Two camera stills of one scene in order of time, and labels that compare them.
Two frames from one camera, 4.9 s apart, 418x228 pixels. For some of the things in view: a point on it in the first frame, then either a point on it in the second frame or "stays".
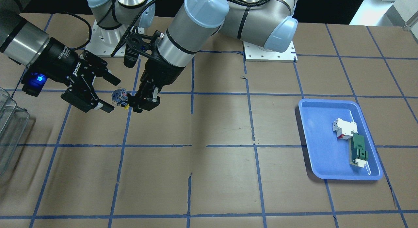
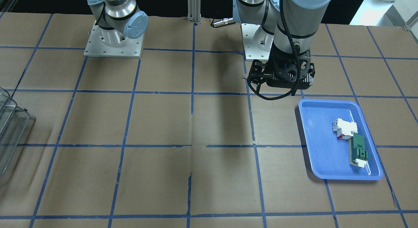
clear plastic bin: (14, 120) stays
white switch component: (345, 129) stays
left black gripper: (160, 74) to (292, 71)
